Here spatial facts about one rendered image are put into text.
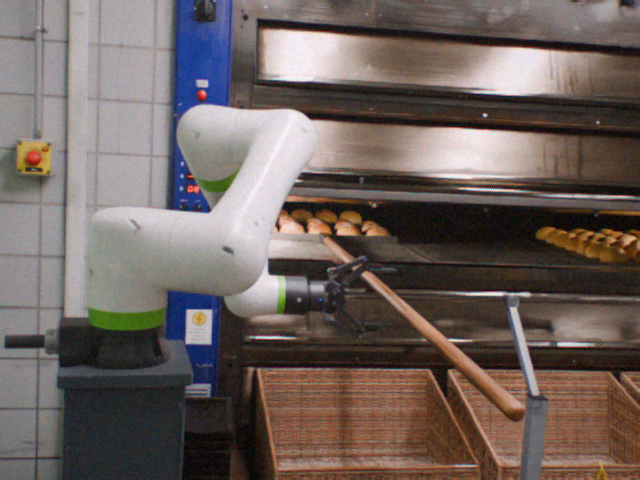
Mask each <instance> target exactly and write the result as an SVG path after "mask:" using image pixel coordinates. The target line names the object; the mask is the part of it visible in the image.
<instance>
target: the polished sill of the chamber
mask: <svg viewBox="0 0 640 480"><path fill-rule="evenodd" d="M368 263H374V264H381V265H383V268H395V269H396V270H397V273H373V272H371V273H372V274H373V275H374V276H391V277H428V278H465V279H503V281H540V282H577V283H614V284H640V269H625V268H591V267H558V266H525V265H490V264H457V263H424V262H391V261H368ZM342 264H345V263H344V262H343V261H342V260H325V259H292V258H268V273H280V274H318V275H329V272H328V271H327V270H328V268H334V267H338V266H340V265H342ZM352 272H353V270H352V269H349V270H346V271H344V272H341V273H339V274H337V275H349V274H351V273H352Z"/></svg>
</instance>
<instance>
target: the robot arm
mask: <svg viewBox="0 0 640 480"><path fill-rule="evenodd" d="M177 141H178V144H179V147H180V149H181V152H182V154H183V157H184V160H185V162H186V164H187V166H188V168H189V170H190V172H191V174H193V176H194V178H195V180H196V182H197V184H198V187H199V188H200V190H201V192H202V193H203V195H204V197H205V198H206V200H207V202H208V204H209V206H210V208H211V212H210V213H199V212H186V211H175V210H166V209H154V208H143V207H129V206H125V207H114V208H107V209H103V210H100V211H97V212H96V213H94V214H93V215H92V216H91V218H90V221H89V225H88V252H87V310H88V314H89V317H61V321H60V325H59V328H56V329H53V328H50V329H47V330H46V333H45V334H32V335H6V336H5V341H4V343H5V346H4V347H5V349H34V348H45V353H46V354H49V355H52V354H55V355H58V362H60V365H61V366H73V365H75V364H79V363H86V364H88V365H92V366H96V368H97V367H102V369H110V370H122V369H137V368H147V367H152V366H157V365H160V364H163V363H165V362H168V361H169V360H170V359H171V352H172V349H171V347H170V345H169V342H168V340H167V337H166V334H164V329H163V318H165V312H166V309H167V305H168V292H169V291H174V292H184V293H194V294H204V295H214V296H224V298H225V302H226V305H227V306H228V308H229V309H230V310H231V311H232V312H233V313H234V314H236V316H238V317H241V318H254V317H258V316H262V315H266V314H293V315H304V314H305V313H306V310H307V311H314V312H326V313H327V315H326V319H325V320H324V322H325V323H326V325H328V326H335V327H337V328H338V329H340V330H342V331H344V332H346V333H349V334H351V335H353V336H355V337H356V338H358V339H361V338H362V335H363V333H364V332H376V331H377V328H393V325H392V324H391V323H380V322H363V326H362V325H361V324H360V323H359V322H358V321H357V320H356V319H355V318H354V317H353V315H351V314H350V313H349V312H348V311H346V310H345V309H344V308H343V307H342V306H343V305H344V304H345V299H344V297H345V290H344V288H346V287H348V286H349V285H350V284H351V282H352V281H353V280H355V279H356V278H357V277H359V276H360V275H361V274H362V273H364V272H365V271H366V270H367V271H368V272H373V273H397V270H396V269H395V268H383V265H381V264H374V263H368V261H367V258H366V257H365V256H361V257H359V258H357V259H354V260H352V261H350V262H348V263H345V264H342V265H340V266H338V267H334V268H328V270H327V271H328V272H329V279H328V280H308V281H307V279H306V277H305V276H273V275H269V274H268V251H269V244H270V240H271V236H272V232H273V229H274V226H275V223H276V220H277V218H278V214H279V211H280V209H281V207H282V204H284V202H285V200H286V198H287V196H288V194H289V192H290V190H291V188H292V187H293V185H294V182H295V181H296V179H297V177H298V176H299V174H300V173H301V172H302V170H303V169H304V168H305V167H306V165H307V164H308V163H309V162H310V160H311V159H312V158H313V156H314V154H316V150H317V145H318V137H317V132H316V129H314V127H313V125H312V124H311V122H310V121H309V119H308V118H307V117H306V116H305V115H303V114H302V113H300V112H298V111H295V110H291V109H279V110H240V109H234V108H227V107H220V106H214V105H200V106H197V107H193V108H191V109H190V110H188V111H187V112H186V113H185V114H184V115H183V116H182V118H181V120H180V121H179V124H178V128H177ZM360 264H362V265H361V266H360V267H358V268H357V269H356V270H355V271H353V272H352V273H351V274H349V275H348V276H346V277H345V278H343V279H341V280H340V281H339V282H337V281H335V280H334V279H333V278H334V277H335V276H337V274H339V273H341V272H344V271H346V270H349V269H351V268H354V267H356V266H358V265H360ZM337 310H338V311H339V312H340V313H342V314H343V315H344V317H345V318H346V319H348V320H349V321H350V322H351V323H353V324H354V325H355V326H356V327H357V328H358V331H356V330H354V329H352V328H350V327H348V326H346V325H344V324H342V323H340V322H338V321H336V320H335V319H334V317H332V315H331V314H332V313H334V312H335V311H337Z"/></svg>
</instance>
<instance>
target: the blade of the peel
mask: <svg viewBox="0 0 640 480"><path fill-rule="evenodd" d="M330 235H332V237H333V238H332V239H333V240H334V241H335V242H353V243H382V244H398V237H397V236H394V235H391V236H367V235H339V234H330ZM319 239H320V234H311V233H284V232H272V236H271V240H295V241H319Z"/></svg>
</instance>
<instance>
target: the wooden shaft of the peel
mask: <svg viewBox="0 0 640 480"><path fill-rule="evenodd" d="M324 243H325V244H326V245H327V246H328V247H329V248H330V249H331V251H332V252H334V253H335V254H336V255H337V256H338V257H339V258H340V259H341V260H342V261H343V262H344V263H348V262H350V261H352V260H354V259H355V258H354V257H352V256H351V255H350V254H349V253H348V252H346V251H345V249H343V248H342V247H341V246H340V245H339V244H338V243H337V242H335V241H334V240H333V239H332V238H331V237H329V236H327V237H325V238H324ZM360 277H361V278H362V279H363V280H364V281H365V282H366V284H367V285H368V286H369V287H370V288H371V289H372V290H373V291H374V292H375V293H376V294H377V295H379V296H380V297H382V298H383V299H384V300H385V301H386V302H387V303H388V304H389V305H390V306H391V307H392V308H393V309H394V310H395V311H396V312H397V313H398V314H399V316H400V317H401V318H402V319H404V320H405V321H406V322H407V323H408V324H410V325H411V326H412V327H413V328H414V329H415V330H416V331H417V332H418V333H419V334H420V335H421V336H422V337H423V338H424V339H425V340H426V341H428V342H429V343H430V344H431V346H432V347H433V348H434V349H435V350H436V351H438V352H439V353H440V354H441V355H442V356H443V357H444V358H445V359H446V360H447V361H448V362H449V363H450V364H452V365H453V366H454V367H455V368H456V369H457V370H458V371H459V372H460V374H461V375H462V376H463V377H465V378H466V379H467V380H468V381H469V382H470V383H471V384H472V385H473V386H475V387H476V388H477V389H478V390H479V391H480V392H481V393H482V394H483V395H484V396H485V397H486V398H487V399H488V401H490V402H491V403H492V404H493V405H494V406H495V407H496V408H497V409H499V410H500V411H501V412H502V413H503V414H504V415H505V416H506V417H507V418H508V419H509V420H511V421H515V422H519V421H521V420H523V419H524V417H525V414H526V411H525V408H524V406H523V405H522V404H521V403H519V402H518V401H517V400H516V399H514V397H513V396H512V395H510V394H509V393H508V392H507V391H506V390H505V389H504V388H502V387H501V386H500V385H499V384H498V383H497V382H496V381H494V380H493V379H492V378H490V377H489V376H488V375H487V374H485V373H484V371H483V370H482V369H481V368H480V367H479V366H478V365H476V364H475V363H474V362H473V361H472V360H471V359H470V358H468V357H467V356H466V355H464V354H463V353H462V352H461V351H459V350H458V349H457V348H456V347H455V346H454V345H453V343H451V342H450V341H449V340H448V339H447V338H446V337H445V336H443V335H442V334H441V333H440V332H439V331H437V330H436V329H434V328H433V327H432V326H431V325H430V324H429V323H428V322H426V321H425V320H424V319H423V318H422V317H421V316H420V315H418V313H417V312H416V311H415V310H414V309H413V308H412V307H410V306H408V305H407V304H406V303H405V302H404V301H403V300H401V299H400V298H399V297H398V296H397V295H396V294H395V293H393V292H392V291H391V290H390V289H389V288H388V287H387V286H385V285H384V284H383V282H382V281H381V280H380V279H378V278H376V277H375V276H374V275H373V274H372V273H371V272H368V271H367V270H366V271H365V272H364V273H362V274H361V275H360Z"/></svg>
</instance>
